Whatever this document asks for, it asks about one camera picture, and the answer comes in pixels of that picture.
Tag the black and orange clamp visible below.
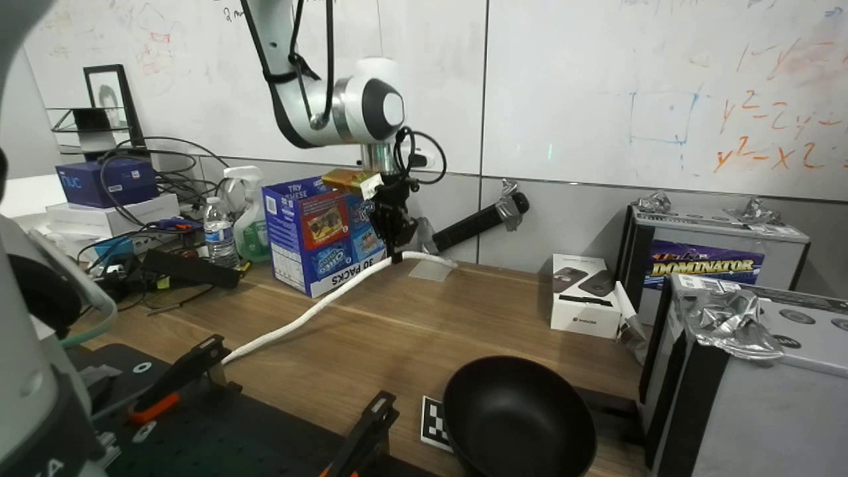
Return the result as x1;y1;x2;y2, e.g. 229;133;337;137
317;390;401;477
127;334;233;426

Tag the black bowl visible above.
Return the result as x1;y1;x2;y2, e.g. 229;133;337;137
442;355;598;477

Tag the white rope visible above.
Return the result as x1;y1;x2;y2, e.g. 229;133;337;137
221;250;459;366

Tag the clear water bottle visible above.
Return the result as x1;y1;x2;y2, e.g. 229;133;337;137
203;196;240;270

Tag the white phone box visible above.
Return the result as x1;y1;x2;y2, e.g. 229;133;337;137
549;253;624;341

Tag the grey and black battery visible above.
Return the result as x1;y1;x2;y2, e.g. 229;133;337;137
639;272;848;477

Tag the large crumpled foil piece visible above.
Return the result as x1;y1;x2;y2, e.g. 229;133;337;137
681;287;786;362

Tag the blue handled tool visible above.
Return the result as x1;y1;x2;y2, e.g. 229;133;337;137
148;217;203;233

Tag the whiteboard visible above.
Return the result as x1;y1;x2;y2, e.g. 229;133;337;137
22;0;489;177
482;0;848;203

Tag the blue snack box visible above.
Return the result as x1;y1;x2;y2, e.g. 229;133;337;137
262;175;393;299

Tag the long black bar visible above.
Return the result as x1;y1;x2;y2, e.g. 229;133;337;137
141;248;243;290

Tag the white paper sheet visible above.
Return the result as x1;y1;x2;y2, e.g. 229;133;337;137
612;281;649;346

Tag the grey battery with printed label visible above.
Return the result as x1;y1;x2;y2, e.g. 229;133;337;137
618;202;811;327

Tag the black picture frame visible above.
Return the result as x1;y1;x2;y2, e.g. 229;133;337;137
83;64;146;149

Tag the flat white box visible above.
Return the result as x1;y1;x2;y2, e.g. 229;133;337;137
46;193;182;239

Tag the green spray bottle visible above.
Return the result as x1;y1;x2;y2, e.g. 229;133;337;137
221;165;272;263

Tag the black and white marker tag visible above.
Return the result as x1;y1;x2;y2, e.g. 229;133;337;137
420;396;455;454

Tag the tangle of black cables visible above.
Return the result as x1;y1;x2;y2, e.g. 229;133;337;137
76;135;229;312

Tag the purple box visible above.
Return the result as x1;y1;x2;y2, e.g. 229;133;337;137
56;158;159;210

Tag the black tube with silver tape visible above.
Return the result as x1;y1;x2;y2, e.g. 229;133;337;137
429;179;531;254

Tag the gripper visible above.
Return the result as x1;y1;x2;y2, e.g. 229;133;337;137
372;174;420;264

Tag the gold snack packet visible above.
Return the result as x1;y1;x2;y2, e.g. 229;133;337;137
322;168;384;200

